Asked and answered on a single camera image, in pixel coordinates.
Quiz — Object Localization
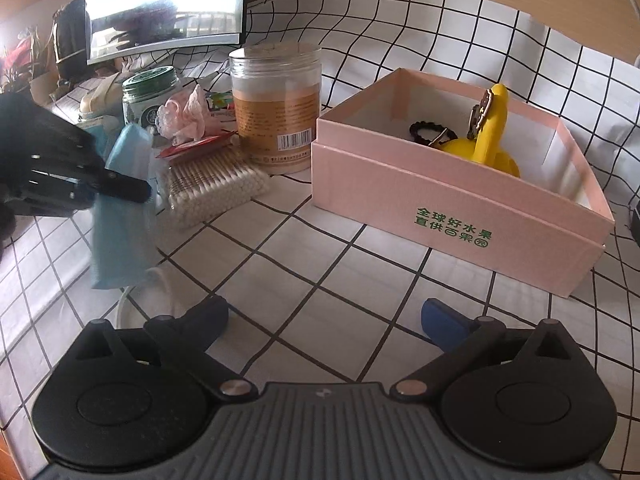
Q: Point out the red packet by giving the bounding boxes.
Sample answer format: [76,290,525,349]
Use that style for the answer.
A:
[155,132,240,161]

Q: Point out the pink scrunchie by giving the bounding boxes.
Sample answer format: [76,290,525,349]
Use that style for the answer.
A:
[156,84,210,142]

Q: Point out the potted plant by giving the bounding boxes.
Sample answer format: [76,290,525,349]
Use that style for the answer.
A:
[0,25,51,106]

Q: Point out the computer monitor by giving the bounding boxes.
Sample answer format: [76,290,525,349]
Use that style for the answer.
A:
[84,0,248,66]

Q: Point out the clear plastic jar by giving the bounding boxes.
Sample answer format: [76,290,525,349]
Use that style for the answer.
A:
[228,42,323,176]

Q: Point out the black hair tie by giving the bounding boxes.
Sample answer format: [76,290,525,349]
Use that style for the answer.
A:
[408,120,458,149]

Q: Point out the cotton swab pack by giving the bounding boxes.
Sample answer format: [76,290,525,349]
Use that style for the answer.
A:
[162,150,272,231]

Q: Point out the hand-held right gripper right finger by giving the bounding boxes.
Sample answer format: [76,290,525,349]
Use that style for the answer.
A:
[390,298,582,404]

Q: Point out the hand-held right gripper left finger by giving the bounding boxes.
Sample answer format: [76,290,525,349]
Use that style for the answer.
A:
[74,295,255,404]

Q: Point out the brown hair clip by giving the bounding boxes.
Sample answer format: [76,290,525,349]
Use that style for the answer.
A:
[466,89,497,139]

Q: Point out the blue face mask pack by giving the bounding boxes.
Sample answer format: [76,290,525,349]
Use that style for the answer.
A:
[90,124,160,291]

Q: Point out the beige bottle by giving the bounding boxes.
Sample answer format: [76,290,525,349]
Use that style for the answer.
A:
[77,77,125,128]

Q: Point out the green lid glass jar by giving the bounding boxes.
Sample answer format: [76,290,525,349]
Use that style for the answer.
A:
[121,66,182,133]

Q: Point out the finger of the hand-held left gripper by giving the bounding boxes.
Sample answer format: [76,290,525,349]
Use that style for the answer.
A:
[12,180,97,218]
[30,157,153,205]

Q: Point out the pink cardboard box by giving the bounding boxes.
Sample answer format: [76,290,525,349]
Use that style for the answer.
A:
[310,67,616,301]

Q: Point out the yellow banana toy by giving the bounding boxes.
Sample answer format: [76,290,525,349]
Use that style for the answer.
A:
[442,83,522,180]

